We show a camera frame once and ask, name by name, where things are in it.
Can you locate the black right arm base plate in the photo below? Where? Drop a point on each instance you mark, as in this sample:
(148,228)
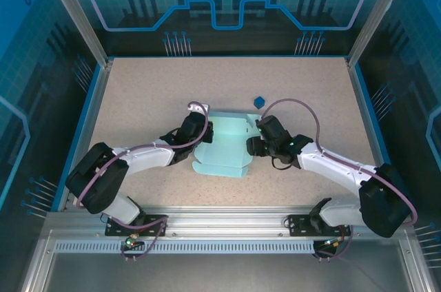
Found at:
(299,224)

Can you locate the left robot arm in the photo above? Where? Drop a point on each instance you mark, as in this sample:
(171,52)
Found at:
(96,182)

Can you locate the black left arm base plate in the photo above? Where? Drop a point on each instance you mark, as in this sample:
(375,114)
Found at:
(155,224)

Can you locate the aluminium table side rail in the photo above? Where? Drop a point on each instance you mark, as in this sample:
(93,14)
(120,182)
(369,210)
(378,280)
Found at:
(87,116)
(365,113)

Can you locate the light blue paper box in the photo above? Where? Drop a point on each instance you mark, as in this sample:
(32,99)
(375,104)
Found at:
(224,154)

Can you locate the small dark blue cube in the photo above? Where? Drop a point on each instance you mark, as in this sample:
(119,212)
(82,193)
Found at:
(259,103)

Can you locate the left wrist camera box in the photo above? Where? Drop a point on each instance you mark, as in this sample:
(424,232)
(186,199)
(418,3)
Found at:
(198,106)

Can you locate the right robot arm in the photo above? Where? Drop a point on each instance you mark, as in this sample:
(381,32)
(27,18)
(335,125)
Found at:
(379,202)

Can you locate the aluminium frame post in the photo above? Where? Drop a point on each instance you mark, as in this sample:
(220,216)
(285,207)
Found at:
(375,16)
(79,20)

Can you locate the aluminium mounting rail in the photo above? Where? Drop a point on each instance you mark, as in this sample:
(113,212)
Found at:
(224,219)

